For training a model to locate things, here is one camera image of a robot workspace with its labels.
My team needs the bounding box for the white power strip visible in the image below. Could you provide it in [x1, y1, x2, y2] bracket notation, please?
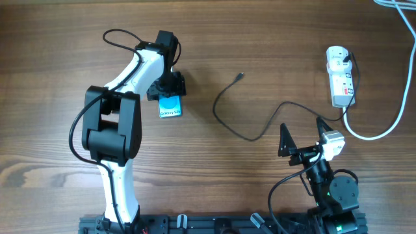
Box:
[326, 45, 355, 108]

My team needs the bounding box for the white power strip cord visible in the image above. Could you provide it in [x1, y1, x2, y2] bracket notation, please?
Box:
[342, 19, 416, 141]

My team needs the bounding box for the black USB charging cable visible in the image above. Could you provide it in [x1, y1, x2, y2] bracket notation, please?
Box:
[213, 51, 361, 142]

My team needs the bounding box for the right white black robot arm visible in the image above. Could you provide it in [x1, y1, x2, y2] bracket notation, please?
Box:
[278, 118, 368, 233]

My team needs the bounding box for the white USB charger plug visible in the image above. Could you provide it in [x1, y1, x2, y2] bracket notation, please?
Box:
[327, 57, 352, 75]

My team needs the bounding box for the turquoise Samsung Galaxy smartphone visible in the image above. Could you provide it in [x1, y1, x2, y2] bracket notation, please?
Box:
[159, 96, 182, 118]

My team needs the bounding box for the white cable top right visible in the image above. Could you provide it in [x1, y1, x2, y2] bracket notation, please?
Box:
[372, 0, 416, 11]

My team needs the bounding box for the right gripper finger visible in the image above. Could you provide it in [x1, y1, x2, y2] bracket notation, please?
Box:
[316, 117, 333, 143]
[278, 123, 298, 157]

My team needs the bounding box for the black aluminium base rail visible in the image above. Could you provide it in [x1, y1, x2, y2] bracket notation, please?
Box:
[78, 213, 369, 234]

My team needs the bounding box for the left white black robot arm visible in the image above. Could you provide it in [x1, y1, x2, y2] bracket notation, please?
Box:
[74, 31, 187, 233]

